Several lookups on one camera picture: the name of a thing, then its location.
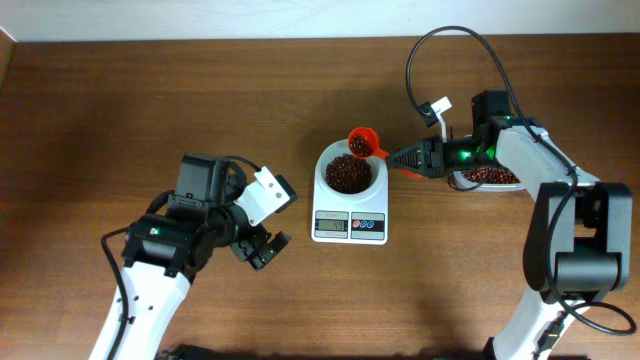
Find orange measuring scoop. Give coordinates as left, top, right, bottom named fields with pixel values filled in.
left=347, top=126, right=424, bottom=180

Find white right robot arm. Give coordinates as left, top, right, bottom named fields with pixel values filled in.
left=387, top=90, right=637, bottom=359

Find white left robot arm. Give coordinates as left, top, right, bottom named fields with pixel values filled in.
left=90, top=153, right=297, bottom=359

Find white digital kitchen scale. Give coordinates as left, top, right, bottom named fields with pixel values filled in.
left=311, top=139, right=389, bottom=245

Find red adzuki beans in container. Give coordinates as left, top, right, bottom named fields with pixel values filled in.
left=462, top=167, right=519, bottom=185

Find clear plastic bean container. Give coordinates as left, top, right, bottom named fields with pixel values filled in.
left=446, top=135, right=525, bottom=193

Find red beans in bowl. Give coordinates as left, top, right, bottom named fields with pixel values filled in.
left=325, top=154, right=372, bottom=194

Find white round bowl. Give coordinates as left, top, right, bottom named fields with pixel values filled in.
left=319, top=140, right=378, bottom=195

